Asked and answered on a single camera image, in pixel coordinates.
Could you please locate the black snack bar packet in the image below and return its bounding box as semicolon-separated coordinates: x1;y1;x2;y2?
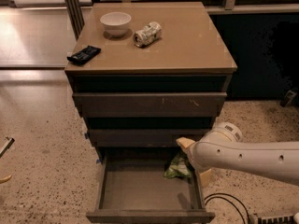
67;46;101;65

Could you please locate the brown drawer cabinet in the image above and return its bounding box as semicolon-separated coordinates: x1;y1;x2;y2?
65;2;237;156

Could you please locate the crushed silver green can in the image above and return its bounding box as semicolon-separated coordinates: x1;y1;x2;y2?
133;21;162;48

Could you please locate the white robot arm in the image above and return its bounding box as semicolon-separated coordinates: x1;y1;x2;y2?
177;122;299;186

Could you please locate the yellow object at left edge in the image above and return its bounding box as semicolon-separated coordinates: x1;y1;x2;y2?
0;175;12;184

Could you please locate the middle drawer front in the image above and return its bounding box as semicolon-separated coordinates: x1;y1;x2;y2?
88;129;208;147

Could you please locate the open bottom drawer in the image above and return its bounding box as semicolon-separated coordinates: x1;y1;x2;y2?
86;156;215;224

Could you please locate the white ceramic bowl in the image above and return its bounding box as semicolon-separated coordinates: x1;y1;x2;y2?
100;12;132;37

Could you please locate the black floor cable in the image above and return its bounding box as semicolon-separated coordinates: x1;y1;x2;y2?
204;192;250;224

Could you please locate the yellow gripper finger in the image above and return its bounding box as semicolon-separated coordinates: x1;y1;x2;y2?
198;169;212;188
176;137;195;154

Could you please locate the power strip on floor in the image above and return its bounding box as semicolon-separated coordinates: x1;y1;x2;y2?
249;214;299;224

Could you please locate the metal object at left edge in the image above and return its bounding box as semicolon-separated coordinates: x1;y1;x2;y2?
0;137;15;158

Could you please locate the upper drawer front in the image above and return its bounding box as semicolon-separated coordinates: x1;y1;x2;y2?
73;92;226;118

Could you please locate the green rice chip bag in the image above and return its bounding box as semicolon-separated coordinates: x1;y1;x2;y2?
164;151;192;179

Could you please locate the dark object by wall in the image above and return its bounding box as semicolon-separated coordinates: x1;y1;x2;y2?
280;90;297;107

